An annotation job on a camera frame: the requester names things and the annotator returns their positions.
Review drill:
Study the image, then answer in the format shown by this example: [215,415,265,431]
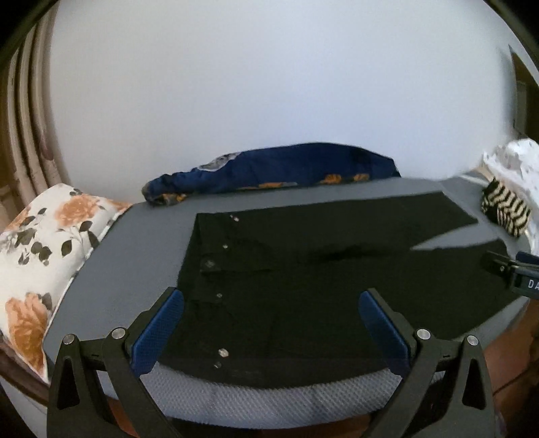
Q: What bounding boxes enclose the black pants with studs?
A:
[160,192,516,388]

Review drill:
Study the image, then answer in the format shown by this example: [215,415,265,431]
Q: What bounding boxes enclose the black white striped cloth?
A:
[480,179,532,237]

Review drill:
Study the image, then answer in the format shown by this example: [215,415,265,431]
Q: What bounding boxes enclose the white crumpled cloth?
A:
[482,138,538,202]

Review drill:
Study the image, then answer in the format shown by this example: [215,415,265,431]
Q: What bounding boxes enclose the white orange floral pillow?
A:
[1,183,131,383]

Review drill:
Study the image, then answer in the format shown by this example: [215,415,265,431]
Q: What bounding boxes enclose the beige striped curtain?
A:
[1,1,64,228]

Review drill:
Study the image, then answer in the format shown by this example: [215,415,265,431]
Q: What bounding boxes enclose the navy blue floral blanket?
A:
[141,142,400,205]

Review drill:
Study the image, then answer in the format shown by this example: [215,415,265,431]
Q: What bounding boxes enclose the dark door frame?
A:
[510,49,538,142]

